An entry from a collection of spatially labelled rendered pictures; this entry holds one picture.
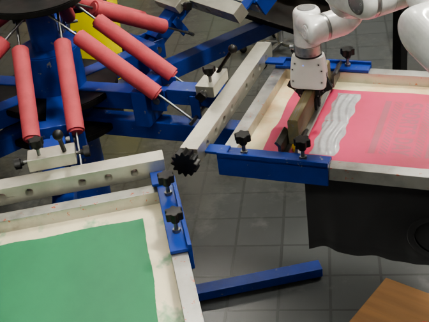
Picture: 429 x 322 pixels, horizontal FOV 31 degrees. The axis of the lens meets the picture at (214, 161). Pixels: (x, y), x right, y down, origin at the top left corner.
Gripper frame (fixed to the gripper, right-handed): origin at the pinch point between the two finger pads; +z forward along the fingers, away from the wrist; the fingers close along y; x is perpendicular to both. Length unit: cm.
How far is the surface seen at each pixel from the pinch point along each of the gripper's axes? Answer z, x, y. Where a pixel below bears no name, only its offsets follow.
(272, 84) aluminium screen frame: 2.6, 14.2, -15.7
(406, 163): 5.9, -18.6, 29.8
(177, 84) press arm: -2.4, 0.6, -41.7
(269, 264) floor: 102, 43, -33
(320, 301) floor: 102, 26, -7
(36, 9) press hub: -30, -12, -77
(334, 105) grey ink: 5.6, 8.6, 5.0
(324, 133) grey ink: 5.2, -8.6, 5.9
